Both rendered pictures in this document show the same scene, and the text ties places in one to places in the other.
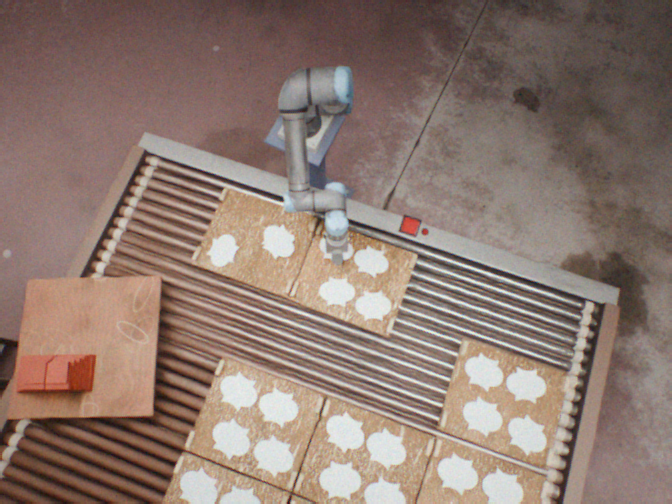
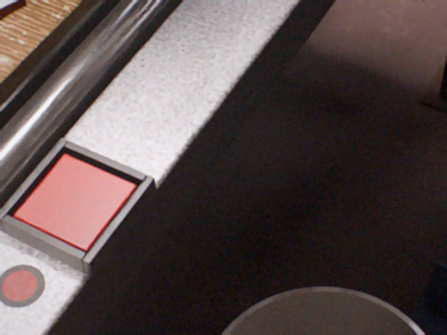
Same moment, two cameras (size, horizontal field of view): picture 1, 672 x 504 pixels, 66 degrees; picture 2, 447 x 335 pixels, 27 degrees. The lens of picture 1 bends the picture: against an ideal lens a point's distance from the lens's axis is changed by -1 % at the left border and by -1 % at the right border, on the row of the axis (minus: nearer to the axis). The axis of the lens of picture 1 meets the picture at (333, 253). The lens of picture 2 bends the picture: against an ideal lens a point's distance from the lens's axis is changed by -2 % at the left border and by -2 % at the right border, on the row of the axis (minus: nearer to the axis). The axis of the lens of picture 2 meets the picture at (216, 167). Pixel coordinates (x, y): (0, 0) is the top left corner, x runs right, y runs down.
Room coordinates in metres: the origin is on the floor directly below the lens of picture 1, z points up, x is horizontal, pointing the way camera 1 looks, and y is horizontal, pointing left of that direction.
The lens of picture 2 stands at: (0.91, -0.65, 1.40)
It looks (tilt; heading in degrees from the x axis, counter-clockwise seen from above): 51 degrees down; 104
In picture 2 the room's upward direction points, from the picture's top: 5 degrees counter-clockwise
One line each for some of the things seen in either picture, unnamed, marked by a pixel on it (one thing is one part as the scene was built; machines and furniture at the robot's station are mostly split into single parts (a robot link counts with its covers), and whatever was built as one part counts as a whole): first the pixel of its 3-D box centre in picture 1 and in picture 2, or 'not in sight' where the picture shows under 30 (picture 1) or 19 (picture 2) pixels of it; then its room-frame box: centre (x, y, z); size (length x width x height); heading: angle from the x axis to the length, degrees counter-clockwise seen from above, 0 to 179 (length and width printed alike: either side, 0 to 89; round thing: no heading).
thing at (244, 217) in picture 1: (256, 241); not in sight; (0.66, 0.31, 0.93); 0.41 x 0.35 x 0.02; 70
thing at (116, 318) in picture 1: (88, 345); not in sight; (0.24, 0.89, 1.03); 0.50 x 0.50 x 0.02; 1
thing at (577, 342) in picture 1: (350, 264); not in sight; (0.57, -0.07, 0.90); 1.95 x 0.05 x 0.05; 70
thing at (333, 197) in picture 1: (330, 200); not in sight; (0.73, 0.01, 1.20); 0.11 x 0.11 x 0.08; 2
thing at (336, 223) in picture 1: (336, 225); not in sight; (0.63, -0.01, 1.20); 0.09 x 0.08 x 0.11; 2
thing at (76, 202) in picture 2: (409, 226); (77, 206); (0.73, -0.31, 0.92); 0.06 x 0.06 x 0.01; 70
